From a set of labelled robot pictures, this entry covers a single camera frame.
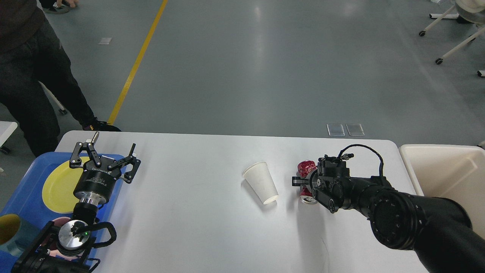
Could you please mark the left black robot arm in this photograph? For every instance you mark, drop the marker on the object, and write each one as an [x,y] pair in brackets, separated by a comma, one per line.
[66,249]

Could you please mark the beige plastic bin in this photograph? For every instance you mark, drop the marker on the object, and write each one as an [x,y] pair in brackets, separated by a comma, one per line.
[449,171]

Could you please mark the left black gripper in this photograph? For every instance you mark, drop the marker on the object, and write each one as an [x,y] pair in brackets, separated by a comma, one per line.
[97,182]

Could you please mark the white side table corner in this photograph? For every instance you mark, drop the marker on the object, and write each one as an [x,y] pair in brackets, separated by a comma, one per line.
[6,130]

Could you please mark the white paper cup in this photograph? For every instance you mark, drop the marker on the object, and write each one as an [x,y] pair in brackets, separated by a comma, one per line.
[259,178]

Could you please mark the pink ribbed mug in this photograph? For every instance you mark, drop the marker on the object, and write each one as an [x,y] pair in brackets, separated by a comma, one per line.
[58,222]

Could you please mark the grey chair at left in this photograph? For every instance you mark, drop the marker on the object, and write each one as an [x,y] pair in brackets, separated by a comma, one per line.
[59,106]

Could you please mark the white rolling stand legs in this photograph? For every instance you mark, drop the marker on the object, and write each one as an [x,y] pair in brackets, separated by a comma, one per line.
[453,30]

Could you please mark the yellow round plate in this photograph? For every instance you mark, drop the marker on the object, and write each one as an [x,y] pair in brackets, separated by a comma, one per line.
[57,191]

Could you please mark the person in dark clothes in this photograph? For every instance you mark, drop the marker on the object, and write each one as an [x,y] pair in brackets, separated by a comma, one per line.
[32,57]

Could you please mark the dark teal mug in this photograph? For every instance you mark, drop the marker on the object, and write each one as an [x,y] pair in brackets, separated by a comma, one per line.
[16,234]

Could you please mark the crushed red can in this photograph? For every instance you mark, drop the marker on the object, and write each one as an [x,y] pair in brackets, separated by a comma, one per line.
[304,169]

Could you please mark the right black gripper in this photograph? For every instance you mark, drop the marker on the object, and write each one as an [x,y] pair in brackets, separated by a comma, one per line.
[310,182]

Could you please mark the blue plastic tray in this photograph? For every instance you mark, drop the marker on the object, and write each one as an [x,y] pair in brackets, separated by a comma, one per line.
[27,201]

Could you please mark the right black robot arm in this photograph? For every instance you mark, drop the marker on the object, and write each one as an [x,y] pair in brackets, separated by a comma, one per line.
[438,230]

